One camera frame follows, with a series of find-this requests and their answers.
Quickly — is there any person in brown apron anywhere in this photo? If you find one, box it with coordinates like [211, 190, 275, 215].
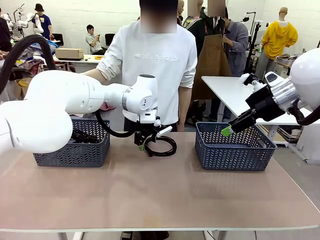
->
[186, 0, 232, 121]

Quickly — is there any mannequin in yellow hoodie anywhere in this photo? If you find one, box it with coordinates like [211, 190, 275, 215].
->
[254, 6, 299, 81]

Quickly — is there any thick black cable conduit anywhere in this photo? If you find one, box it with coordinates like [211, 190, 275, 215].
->
[0, 34, 59, 96]

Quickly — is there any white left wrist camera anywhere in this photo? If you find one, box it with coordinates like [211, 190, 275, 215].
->
[154, 124, 174, 138]

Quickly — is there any yellow object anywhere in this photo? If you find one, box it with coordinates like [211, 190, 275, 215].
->
[15, 77, 33, 88]

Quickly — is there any person's right forearm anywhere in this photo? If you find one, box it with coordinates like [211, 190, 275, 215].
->
[80, 68, 111, 83]

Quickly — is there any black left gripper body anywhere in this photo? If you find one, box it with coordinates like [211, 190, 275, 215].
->
[133, 124, 161, 148]

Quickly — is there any cardboard box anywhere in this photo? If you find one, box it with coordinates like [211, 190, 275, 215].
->
[54, 47, 85, 61]

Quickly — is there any colourful clothes pile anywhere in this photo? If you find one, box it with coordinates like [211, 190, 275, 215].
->
[11, 42, 60, 75]

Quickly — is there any red patterned cloth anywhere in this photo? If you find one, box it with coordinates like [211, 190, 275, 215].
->
[99, 101, 117, 111]

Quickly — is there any person's left forearm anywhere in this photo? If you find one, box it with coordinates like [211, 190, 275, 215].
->
[177, 84, 193, 121]

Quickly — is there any seated person grey shirt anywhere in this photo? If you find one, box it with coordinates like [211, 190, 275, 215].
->
[85, 24, 107, 55]

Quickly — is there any black power cable with plug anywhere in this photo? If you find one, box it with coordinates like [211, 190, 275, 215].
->
[144, 135, 178, 158]
[70, 128, 101, 145]

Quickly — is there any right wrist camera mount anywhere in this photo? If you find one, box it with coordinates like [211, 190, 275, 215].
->
[239, 73, 269, 94]

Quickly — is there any person in white sweatshirt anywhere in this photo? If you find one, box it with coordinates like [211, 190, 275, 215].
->
[96, 0, 198, 133]

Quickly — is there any person's left hand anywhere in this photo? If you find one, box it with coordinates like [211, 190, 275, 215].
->
[176, 117, 188, 133]

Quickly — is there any black chair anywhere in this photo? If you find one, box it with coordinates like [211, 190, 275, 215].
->
[51, 33, 64, 48]
[104, 33, 116, 48]

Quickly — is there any person in dark clothes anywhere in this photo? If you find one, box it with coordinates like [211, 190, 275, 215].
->
[0, 7, 13, 52]

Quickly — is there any black tripod stand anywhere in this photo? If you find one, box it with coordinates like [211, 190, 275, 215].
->
[243, 11, 263, 73]

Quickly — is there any grey-blue plastic mesh basket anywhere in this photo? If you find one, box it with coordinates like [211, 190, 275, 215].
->
[32, 118, 111, 168]
[194, 121, 278, 172]

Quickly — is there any long white table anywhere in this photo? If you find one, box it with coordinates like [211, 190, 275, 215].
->
[51, 54, 106, 66]

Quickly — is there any person in grey shirt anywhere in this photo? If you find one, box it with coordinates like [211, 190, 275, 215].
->
[221, 6, 250, 123]

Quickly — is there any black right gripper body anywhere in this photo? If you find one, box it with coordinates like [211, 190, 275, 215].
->
[245, 86, 286, 123]

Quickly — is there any person black hat blue shirt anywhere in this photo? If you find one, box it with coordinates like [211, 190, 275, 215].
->
[31, 3, 53, 41]

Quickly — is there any black left arm hose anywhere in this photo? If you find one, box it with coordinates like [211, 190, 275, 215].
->
[94, 109, 141, 138]

